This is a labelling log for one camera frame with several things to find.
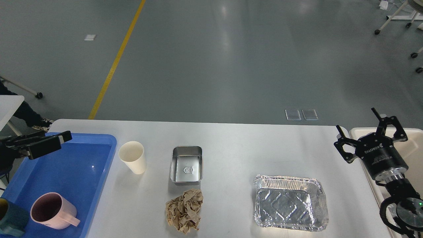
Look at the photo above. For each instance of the crumpled brown paper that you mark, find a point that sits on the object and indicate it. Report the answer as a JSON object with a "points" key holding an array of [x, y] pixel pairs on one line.
{"points": [[183, 212]]}

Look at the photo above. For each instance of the aluminium foil tray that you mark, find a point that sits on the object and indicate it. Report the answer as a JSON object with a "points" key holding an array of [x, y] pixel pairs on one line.
{"points": [[290, 203]]}

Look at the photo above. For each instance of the stainless steel rectangular container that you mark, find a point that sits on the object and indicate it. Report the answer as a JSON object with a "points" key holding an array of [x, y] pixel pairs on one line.
{"points": [[186, 165]]}

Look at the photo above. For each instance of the left floor plate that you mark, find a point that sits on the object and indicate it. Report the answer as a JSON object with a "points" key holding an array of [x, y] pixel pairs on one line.
{"points": [[293, 114]]}

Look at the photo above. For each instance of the blue plastic tray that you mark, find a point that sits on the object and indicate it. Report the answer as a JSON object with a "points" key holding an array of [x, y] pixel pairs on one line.
{"points": [[77, 171]]}

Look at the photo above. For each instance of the white cart frame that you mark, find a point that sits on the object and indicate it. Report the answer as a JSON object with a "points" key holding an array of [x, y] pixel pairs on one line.
{"points": [[416, 14]]}

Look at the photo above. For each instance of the rolling rack leg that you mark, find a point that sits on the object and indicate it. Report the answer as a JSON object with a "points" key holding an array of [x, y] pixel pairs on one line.
{"points": [[37, 95]]}

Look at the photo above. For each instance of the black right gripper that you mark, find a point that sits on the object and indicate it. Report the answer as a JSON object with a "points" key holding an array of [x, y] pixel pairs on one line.
{"points": [[383, 155]]}

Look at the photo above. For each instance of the right floor plate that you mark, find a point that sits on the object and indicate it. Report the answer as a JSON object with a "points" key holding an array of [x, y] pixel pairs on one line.
{"points": [[310, 114]]}

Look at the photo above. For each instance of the white paper cup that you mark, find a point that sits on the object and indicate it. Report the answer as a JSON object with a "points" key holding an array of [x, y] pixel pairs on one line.
{"points": [[132, 154]]}

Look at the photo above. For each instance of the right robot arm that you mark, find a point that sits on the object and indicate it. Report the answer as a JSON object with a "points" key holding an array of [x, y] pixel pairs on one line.
{"points": [[402, 210]]}

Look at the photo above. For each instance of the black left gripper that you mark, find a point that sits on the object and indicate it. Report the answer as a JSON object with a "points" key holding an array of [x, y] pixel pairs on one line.
{"points": [[33, 146]]}

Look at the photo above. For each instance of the pink ribbed mug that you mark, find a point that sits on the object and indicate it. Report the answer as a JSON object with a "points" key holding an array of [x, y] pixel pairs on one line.
{"points": [[53, 210]]}

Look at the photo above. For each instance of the seated person leg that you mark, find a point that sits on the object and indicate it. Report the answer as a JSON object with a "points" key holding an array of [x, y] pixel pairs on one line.
{"points": [[31, 118]]}

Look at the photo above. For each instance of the floor plate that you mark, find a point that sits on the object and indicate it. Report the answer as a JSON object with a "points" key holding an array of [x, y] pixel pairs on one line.
{"points": [[310, 114], [293, 114]]}

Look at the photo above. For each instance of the teal mug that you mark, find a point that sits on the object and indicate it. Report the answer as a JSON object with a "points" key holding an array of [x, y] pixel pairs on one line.
{"points": [[13, 219]]}

